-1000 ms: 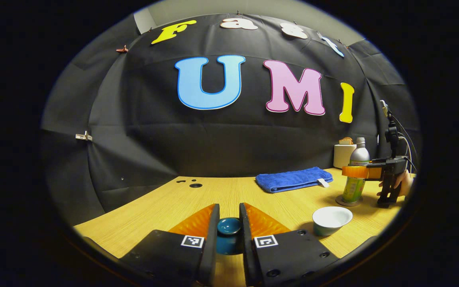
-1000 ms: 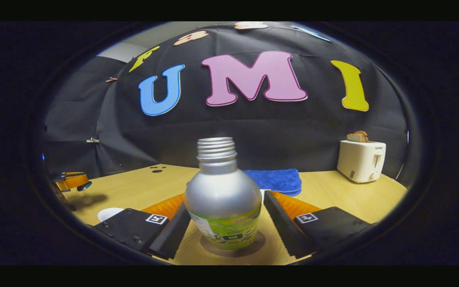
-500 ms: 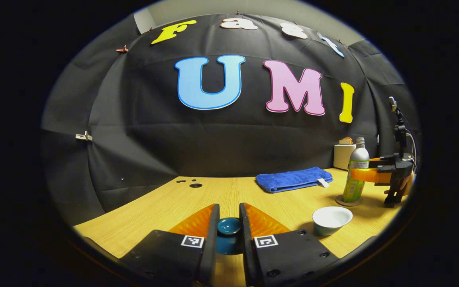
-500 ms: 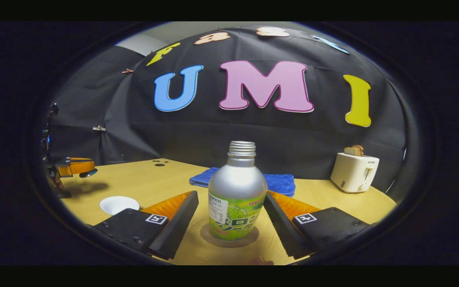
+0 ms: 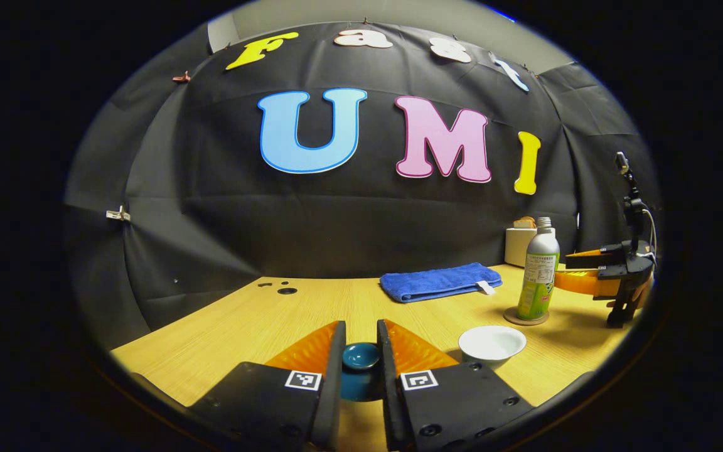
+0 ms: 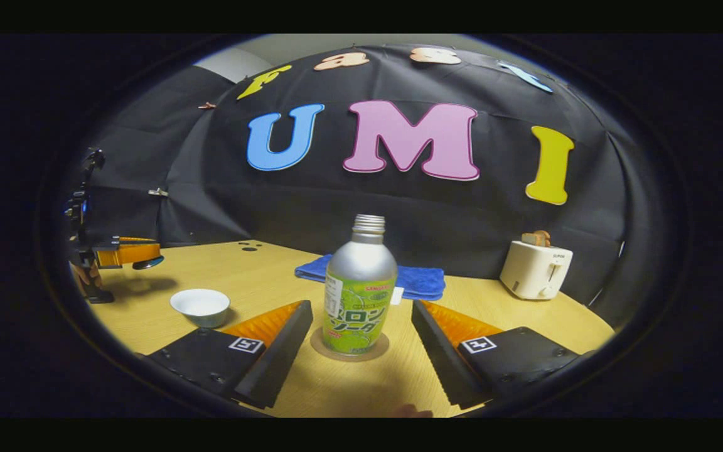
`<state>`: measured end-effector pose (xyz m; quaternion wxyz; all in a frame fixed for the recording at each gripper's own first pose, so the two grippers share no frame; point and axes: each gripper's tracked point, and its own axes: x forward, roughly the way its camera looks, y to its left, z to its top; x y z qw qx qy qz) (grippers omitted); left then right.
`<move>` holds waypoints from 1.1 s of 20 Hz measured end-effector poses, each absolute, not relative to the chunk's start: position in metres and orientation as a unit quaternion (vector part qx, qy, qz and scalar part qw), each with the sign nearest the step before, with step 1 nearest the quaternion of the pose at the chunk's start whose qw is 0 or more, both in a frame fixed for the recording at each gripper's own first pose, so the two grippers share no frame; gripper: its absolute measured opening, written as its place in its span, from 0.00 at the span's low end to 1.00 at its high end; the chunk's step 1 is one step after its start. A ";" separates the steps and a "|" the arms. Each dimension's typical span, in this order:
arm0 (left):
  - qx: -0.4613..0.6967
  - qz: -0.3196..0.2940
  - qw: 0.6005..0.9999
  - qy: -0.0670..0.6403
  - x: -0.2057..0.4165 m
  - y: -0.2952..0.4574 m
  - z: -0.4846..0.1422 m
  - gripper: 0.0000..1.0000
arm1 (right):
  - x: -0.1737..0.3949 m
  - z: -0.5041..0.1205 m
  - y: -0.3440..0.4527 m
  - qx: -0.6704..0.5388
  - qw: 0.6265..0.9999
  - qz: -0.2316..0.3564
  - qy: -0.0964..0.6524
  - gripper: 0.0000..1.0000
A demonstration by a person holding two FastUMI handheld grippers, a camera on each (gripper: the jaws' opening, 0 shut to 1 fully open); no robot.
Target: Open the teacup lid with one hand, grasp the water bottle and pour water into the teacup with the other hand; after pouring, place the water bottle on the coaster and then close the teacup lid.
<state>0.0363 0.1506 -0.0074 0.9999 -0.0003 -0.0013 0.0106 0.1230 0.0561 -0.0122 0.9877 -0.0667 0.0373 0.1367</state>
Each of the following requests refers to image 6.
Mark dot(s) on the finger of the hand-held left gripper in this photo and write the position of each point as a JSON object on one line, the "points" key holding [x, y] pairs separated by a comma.
{"points": [[129, 252]]}

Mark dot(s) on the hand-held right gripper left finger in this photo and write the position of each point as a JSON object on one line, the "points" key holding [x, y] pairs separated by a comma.
{"points": [[273, 364]]}

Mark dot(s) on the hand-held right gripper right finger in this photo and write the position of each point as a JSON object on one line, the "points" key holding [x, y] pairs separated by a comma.
{"points": [[437, 364]]}

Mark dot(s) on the round brown coaster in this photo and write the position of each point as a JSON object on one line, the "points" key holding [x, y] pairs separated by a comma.
{"points": [[380, 349]]}

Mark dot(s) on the white teal teacup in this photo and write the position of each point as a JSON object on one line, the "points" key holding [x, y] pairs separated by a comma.
{"points": [[200, 306]]}

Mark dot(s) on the silver green-label water bottle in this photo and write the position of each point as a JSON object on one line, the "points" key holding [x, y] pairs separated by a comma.
{"points": [[361, 276]]}

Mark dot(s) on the white cloth clip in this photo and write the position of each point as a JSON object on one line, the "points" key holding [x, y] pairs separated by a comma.
{"points": [[158, 192]]}

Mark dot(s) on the blue towel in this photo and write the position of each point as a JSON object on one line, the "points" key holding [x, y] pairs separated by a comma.
{"points": [[421, 280]]}

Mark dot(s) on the white toaster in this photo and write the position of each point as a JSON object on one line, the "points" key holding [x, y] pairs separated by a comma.
{"points": [[534, 271]]}

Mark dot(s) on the bread slice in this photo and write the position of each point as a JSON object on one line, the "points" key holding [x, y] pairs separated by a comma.
{"points": [[536, 238]]}

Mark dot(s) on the orange cloth clip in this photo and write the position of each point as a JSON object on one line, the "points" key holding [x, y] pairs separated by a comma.
{"points": [[206, 106]]}

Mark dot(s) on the black backdrop cloth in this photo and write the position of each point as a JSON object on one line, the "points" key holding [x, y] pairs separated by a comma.
{"points": [[336, 207]]}

